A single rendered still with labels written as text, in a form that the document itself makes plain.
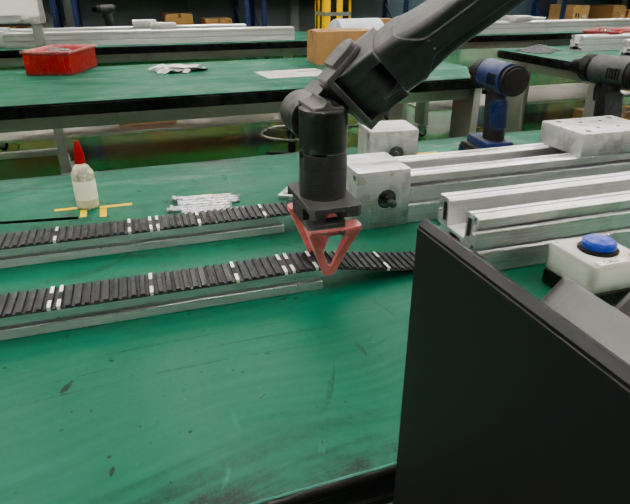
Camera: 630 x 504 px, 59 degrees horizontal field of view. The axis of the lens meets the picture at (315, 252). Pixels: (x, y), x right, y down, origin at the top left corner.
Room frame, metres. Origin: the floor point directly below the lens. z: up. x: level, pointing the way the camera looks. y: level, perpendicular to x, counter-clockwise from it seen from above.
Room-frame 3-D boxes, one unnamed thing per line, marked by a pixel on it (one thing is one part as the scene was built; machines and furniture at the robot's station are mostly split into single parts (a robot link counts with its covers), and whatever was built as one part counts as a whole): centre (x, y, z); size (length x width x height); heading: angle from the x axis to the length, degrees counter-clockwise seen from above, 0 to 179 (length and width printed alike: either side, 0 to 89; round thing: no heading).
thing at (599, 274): (0.62, -0.35, 0.81); 0.10 x 0.08 x 0.06; 18
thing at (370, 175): (0.86, -0.10, 0.83); 0.12 x 0.09 x 0.10; 18
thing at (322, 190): (0.64, -0.01, 0.92); 0.10 x 0.07 x 0.07; 18
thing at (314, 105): (0.65, -0.01, 0.98); 0.07 x 0.06 x 0.07; 16
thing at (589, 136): (1.00, -0.52, 0.87); 0.16 x 0.11 x 0.07; 108
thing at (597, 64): (1.24, -0.61, 0.89); 0.20 x 0.08 x 0.22; 23
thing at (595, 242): (0.61, -0.35, 0.84); 0.04 x 0.04 x 0.02
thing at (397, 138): (1.11, -0.15, 0.83); 0.11 x 0.10 x 0.10; 10
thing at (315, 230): (0.63, -0.01, 0.85); 0.07 x 0.07 x 0.09; 18
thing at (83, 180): (0.91, 0.40, 0.84); 0.04 x 0.04 x 0.12
